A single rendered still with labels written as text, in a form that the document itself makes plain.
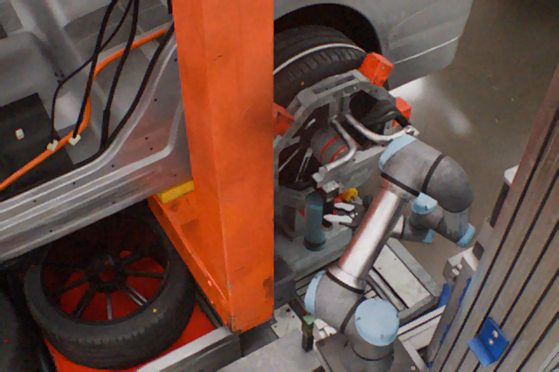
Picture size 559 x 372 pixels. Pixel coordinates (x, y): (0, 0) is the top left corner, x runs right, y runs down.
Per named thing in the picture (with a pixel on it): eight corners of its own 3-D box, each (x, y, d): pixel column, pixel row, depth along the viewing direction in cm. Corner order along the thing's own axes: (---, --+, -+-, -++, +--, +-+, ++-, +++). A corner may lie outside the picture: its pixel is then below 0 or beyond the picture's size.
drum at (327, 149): (338, 143, 237) (341, 115, 227) (374, 181, 225) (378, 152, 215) (306, 158, 232) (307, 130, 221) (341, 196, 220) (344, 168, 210)
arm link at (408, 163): (337, 338, 162) (444, 151, 156) (292, 307, 168) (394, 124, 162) (352, 334, 173) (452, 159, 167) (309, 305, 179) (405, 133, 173)
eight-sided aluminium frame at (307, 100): (375, 161, 260) (390, 54, 219) (385, 171, 256) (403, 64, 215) (258, 217, 240) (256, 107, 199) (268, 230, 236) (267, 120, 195)
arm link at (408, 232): (437, 214, 206) (431, 230, 212) (404, 209, 207) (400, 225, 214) (435, 233, 201) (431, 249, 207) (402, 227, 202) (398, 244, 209)
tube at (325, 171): (333, 121, 216) (335, 98, 208) (369, 157, 205) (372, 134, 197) (289, 141, 210) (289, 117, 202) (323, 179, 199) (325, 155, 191)
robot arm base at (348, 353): (403, 365, 174) (410, 349, 167) (357, 388, 170) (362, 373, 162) (376, 325, 183) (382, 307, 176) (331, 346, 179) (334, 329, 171)
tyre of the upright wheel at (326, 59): (181, 93, 212) (239, 192, 267) (214, 134, 199) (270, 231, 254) (337, -9, 220) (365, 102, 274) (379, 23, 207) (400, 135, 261)
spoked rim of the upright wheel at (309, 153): (208, 94, 219) (250, 171, 261) (241, 134, 207) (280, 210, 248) (324, 17, 225) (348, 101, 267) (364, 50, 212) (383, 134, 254)
